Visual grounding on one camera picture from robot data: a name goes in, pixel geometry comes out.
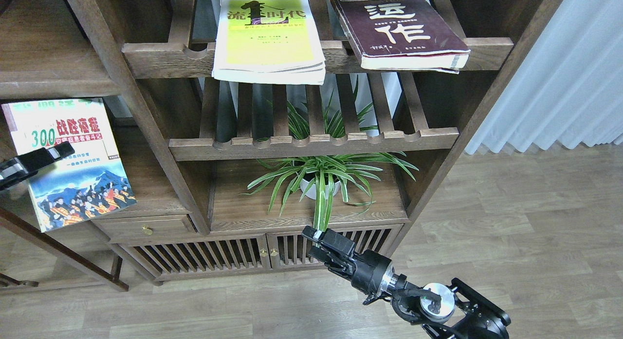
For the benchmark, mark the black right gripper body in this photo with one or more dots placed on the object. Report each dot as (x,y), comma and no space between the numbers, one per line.
(369,272)

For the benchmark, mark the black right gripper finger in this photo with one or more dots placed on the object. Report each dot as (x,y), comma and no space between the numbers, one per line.
(334,262)
(330,241)

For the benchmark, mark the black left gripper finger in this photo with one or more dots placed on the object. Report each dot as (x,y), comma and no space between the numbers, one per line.
(21,167)

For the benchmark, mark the white green illustrated book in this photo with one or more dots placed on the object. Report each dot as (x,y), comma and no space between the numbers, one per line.
(90,182)

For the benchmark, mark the dark maroon thick book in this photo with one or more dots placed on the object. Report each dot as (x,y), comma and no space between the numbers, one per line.
(400,35)

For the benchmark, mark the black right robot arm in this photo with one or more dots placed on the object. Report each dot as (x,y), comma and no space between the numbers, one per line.
(444,312)

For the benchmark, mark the white plant pot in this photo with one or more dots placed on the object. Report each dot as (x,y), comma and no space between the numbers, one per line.
(308,186)

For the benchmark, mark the green spider plant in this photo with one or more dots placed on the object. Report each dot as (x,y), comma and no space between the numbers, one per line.
(354,171)

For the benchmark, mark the dark wooden bookshelf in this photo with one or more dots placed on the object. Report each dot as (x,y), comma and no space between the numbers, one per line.
(192,142)

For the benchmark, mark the brass drawer knob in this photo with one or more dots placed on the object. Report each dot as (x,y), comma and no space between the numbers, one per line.
(147,230)

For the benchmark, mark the yellow green paperback book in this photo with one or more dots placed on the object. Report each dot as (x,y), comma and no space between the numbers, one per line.
(268,42)

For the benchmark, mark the white pleated curtain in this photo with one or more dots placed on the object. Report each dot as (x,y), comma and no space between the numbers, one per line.
(568,90)

